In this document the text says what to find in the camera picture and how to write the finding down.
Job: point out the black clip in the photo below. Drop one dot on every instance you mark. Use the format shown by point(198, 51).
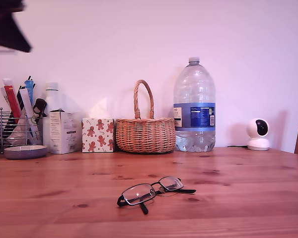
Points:
point(41, 104)

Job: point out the black thin-framed glasses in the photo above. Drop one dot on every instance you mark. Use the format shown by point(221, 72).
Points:
point(144, 209)

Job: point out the red and white tube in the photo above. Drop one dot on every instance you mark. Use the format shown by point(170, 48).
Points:
point(12, 99)

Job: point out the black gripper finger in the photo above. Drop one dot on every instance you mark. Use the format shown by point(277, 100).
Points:
point(7, 32)

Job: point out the white bottle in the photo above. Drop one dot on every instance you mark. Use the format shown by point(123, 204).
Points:
point(52, 99)

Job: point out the gingerbread print box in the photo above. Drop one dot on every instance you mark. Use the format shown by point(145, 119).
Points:
point(98, 135)

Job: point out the small white round camera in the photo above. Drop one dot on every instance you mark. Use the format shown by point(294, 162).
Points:
point(257, 145)

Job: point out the grey round dish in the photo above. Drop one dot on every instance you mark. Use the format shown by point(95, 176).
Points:
point(24, 151)

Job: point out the large clear water bottle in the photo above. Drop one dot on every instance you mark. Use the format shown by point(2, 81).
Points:
point(195, 86)

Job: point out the white printed carton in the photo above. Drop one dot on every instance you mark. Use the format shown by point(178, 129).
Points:
point(64, 134)

